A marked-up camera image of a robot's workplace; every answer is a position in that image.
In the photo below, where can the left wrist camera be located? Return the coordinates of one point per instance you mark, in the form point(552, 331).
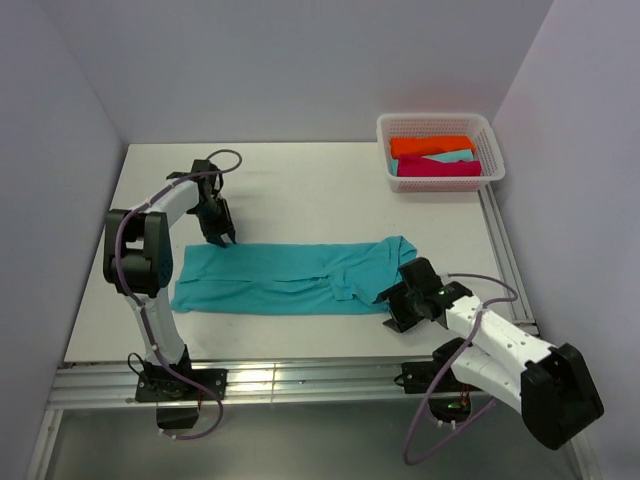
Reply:
point(202, 169)

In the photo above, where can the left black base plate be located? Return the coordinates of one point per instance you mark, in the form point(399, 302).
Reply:
point(163, 387)

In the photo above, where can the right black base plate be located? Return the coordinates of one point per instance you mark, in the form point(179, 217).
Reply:
point(416, 376)

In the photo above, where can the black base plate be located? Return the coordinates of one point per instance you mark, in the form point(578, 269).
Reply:
point(163, 387)
point(416, 376)

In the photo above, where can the aluminium rail frame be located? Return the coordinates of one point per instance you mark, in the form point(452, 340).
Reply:
point(284, 360)

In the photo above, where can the light teal rolled t shirt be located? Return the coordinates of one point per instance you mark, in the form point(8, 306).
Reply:
point(465, 155)

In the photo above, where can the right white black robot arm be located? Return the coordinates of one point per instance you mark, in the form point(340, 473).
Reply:
point(549, 386)

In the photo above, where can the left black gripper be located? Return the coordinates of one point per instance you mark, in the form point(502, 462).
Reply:
point(225, 226)

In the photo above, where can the orange rolled t shirt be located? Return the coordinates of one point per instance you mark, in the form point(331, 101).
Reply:
point(429, 145)

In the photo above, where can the white plastic basket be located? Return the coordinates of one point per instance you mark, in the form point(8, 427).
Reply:
point(424, 125)

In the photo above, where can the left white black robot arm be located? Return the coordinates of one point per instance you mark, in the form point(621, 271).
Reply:
point(138, 261)

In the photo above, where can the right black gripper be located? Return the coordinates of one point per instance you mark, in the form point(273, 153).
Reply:
point(401, 320)

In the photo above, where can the pink rolled t shirt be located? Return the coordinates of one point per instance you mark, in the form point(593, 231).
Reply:
point(422, 166)

